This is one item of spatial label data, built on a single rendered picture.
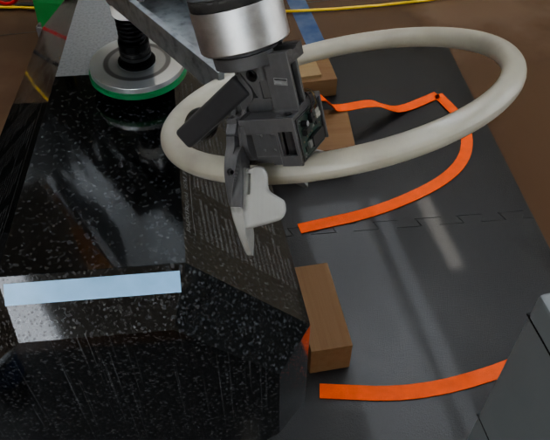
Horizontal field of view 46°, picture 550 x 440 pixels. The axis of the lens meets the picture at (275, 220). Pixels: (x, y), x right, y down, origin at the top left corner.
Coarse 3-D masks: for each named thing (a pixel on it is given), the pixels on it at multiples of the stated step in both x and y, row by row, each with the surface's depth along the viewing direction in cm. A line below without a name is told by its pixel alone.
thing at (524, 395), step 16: (544, 304) 104; (528, 320) 109; (544, 320) 104; (528, 336) 110; (544, 336) 105; (512, 352) 116; (528, 352) 110; (544, 352) 105; (512, 368) 117; (528, 368) 111; (544, 368) 106; (496, 384) 125; (512, 384) 118; (528, 384) 112; (544, 384) 107; (496, 400) 126; (512, 400) 119; (528, 400) 113; (544, 400) 108; (480, 416) 134; (496, 416) 127; (512, 416) 120; (528, 416) 114; (544, 416) 109; (480, 432) 136; (496, 432) 128; (512, 432) 121; (528, 432) 115; (544, 432) 109
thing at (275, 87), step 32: (224, 64) 62; (256, 64) 62; (288, 64) 61; (256, 96) 66; (288, 96) 63; (256, 128) 65; (288, 128) 63; (320, 128) 68; (256, 160) 68; (288, 160) 65
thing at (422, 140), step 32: (384, 32) 105; (416, 32) 101; (448, 32) 97; (480, 32) 92; (512, 64) 78; (192, 96) 98; (480, 96) 72; (512, 96) 74; (416, 128) 68; (448, 128) 68; (192, 160) 77; (320, 160) 68; (352, 160) 67; (384, 160) 68
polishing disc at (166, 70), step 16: (112, 48) 150; (160, 48) 150; (96, 64) 146; (112, 64) 146; (160, 64) 146; (176, 64) 146; (96, 80) 142; (112, 80) 142; (128, 80) 142; (144, 80) 142; (160, 80) 142
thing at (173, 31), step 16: (112, 0) 125; (128, 0) 119; (160, 0) 127; (176, 0) 127; (128, 16) 122; (144, 16) 116; (160, 16) 123; (176, 16) 123; (144, 32) 119; (160, 32) 113; (176, 32) 110; (192, 32) 119; (176, 48) 110; (192, 48) 107; (192, 64) 108; (208, 64) 104; (208, 80) 106
